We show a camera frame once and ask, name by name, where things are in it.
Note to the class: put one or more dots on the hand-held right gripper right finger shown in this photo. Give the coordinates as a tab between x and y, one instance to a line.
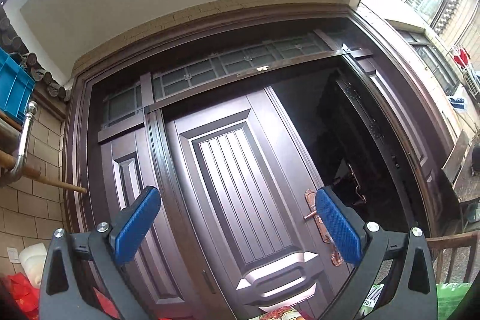
339	226

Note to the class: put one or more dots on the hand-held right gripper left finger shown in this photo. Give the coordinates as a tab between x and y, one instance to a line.
135	226

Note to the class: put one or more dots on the green printed pillow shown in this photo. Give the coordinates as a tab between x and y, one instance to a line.
450	299

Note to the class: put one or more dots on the narrow brown door panel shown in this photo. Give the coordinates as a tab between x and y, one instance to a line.
127	170

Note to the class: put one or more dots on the wooden pole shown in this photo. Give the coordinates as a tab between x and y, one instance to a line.
56	183

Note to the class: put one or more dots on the fruit print tablecloth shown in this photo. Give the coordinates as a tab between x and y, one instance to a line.
285	313

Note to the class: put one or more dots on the brown panelled door leaf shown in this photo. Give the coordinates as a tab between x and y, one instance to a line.
240	192

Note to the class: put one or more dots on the white foam roll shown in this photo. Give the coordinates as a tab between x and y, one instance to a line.
33	265

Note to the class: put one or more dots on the wooden chair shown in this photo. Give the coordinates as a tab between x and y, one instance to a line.
450	239

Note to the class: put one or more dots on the red plastic bag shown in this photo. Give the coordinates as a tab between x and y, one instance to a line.
20	299

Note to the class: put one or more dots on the transom window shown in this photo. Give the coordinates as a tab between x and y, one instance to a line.
225	63

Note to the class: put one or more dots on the blue plastic crate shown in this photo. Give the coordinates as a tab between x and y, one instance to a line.
13	84

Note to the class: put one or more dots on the row of grey roof tiles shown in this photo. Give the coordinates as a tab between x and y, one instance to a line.
33	65

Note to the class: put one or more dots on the air conditioner unit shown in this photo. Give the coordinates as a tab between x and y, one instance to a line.
472	84

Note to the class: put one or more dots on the red hanging clothes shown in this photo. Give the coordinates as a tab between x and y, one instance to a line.
461	57

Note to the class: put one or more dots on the white wall switch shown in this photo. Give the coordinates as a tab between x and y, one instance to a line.
13	255

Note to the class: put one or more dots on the chrome metal rail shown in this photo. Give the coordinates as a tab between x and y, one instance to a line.
23	140

